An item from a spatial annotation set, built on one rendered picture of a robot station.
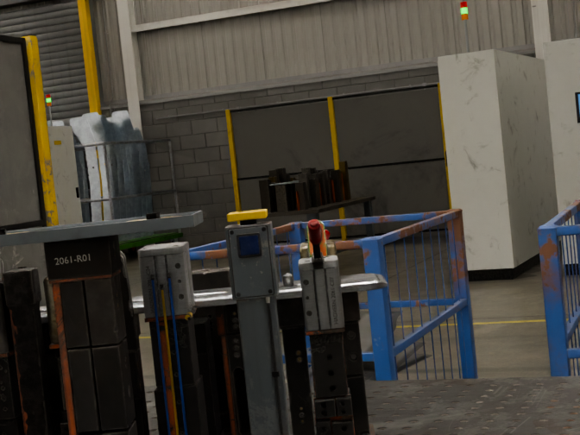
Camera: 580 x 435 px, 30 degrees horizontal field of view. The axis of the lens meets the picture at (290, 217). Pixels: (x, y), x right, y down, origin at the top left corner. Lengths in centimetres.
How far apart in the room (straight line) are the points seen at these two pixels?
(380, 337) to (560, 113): 607
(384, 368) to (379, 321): 16
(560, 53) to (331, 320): 782
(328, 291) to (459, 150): 786
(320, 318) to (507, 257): 783
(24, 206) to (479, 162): 507
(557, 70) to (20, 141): 531
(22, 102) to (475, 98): 499
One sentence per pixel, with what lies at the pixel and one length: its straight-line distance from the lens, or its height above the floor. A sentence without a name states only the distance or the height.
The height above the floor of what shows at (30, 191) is 121.
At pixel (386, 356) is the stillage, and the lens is 363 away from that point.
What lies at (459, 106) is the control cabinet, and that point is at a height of 154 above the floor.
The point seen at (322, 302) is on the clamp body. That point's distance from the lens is 181.
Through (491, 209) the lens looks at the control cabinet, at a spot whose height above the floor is 63.
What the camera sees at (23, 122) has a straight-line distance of 558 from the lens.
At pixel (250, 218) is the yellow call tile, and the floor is 115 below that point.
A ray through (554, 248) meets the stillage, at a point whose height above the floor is 88.
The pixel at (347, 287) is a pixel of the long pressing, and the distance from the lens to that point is 192.
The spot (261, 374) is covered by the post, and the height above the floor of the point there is 91.
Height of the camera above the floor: 123
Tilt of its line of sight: 3 degrees down
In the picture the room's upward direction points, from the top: 6 degrees counter-clockwise
